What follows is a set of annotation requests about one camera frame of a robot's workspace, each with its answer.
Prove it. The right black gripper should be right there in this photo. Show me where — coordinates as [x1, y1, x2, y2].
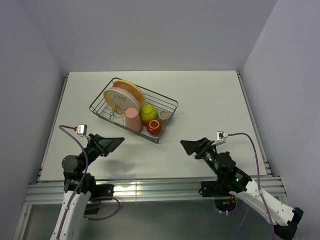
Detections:
[179, 136, 221, 177]

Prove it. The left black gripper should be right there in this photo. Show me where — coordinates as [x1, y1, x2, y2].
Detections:
[79, 133, 124, 173]

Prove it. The pink plastic cup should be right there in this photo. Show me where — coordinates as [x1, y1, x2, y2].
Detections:
[125, 107, 143, 132]

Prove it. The small patterned glass cup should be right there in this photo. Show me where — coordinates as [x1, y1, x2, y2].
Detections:
[158, 109, 171, 124]

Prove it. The orange brown ceramic mug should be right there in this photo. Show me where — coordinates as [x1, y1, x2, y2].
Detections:
[145, 119, 163, 136]

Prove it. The cream yellow floral plate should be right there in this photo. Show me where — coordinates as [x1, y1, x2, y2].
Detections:
[103, 87, 140, 114]

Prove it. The lime green bowl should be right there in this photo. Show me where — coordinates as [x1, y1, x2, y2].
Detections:
[139, 104, 158, 123]

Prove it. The pink plastic plate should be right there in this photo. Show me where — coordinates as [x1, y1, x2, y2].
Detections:
[111, 87, 141, 111]

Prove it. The orange plastic plate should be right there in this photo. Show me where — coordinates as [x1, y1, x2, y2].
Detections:
[113, 79, 146, 106]

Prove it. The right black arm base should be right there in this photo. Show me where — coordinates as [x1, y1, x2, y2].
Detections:
[198, 181, 244, 215]

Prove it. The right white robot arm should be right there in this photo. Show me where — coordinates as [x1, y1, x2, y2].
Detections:
[180, 131, 304, 240]

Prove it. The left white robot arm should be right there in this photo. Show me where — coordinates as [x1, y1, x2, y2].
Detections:
[50, 133, 125, 240]

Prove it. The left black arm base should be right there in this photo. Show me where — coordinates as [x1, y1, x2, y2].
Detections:
[84, 184, 115, 215]

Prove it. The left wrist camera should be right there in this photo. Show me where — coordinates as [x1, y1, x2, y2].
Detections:
[73, 124, 88, 138]

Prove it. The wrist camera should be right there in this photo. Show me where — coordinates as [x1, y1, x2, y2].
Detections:
[73, 124, 88, 138]
[212, 131, 228, 146]

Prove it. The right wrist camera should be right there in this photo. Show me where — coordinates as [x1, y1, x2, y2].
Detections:
[212, 131, 228, 146]

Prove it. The aluminium front rail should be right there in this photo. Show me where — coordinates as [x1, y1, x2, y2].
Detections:
[24, 176, 287, 205]

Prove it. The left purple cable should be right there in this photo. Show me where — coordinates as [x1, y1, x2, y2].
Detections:
[56, 124, 121, 240]

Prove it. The metal wire dish rack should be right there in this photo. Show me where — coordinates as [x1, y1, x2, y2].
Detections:
[89, 77, 178, 144]

